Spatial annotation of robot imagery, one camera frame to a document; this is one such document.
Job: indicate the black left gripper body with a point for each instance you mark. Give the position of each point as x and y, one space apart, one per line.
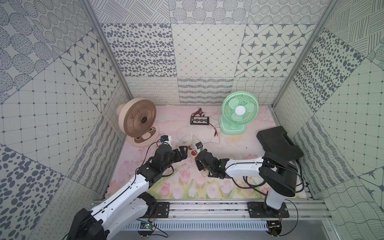
181 152

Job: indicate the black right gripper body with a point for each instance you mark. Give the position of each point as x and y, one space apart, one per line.
201 168

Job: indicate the cream red power strip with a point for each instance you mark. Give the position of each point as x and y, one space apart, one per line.
193 153

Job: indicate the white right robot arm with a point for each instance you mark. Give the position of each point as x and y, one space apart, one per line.
278 173

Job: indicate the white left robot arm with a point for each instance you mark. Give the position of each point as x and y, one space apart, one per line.
131 202

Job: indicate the beige and brown desk fan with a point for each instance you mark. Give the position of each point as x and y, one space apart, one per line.
136 119

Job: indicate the green desk fan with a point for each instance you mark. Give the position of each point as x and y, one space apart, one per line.
238 110

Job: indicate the black multimeter device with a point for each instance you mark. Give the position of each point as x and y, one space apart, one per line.
194 120

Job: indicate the black plastic tool case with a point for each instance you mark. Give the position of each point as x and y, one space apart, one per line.
277 141

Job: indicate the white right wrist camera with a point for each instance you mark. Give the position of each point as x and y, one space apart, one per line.
199 146

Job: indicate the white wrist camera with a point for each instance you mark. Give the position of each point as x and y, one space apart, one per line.
165 140
199 146

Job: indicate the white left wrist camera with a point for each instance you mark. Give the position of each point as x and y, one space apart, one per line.
165 140

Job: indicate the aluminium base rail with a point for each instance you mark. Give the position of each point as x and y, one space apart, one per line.
221 215

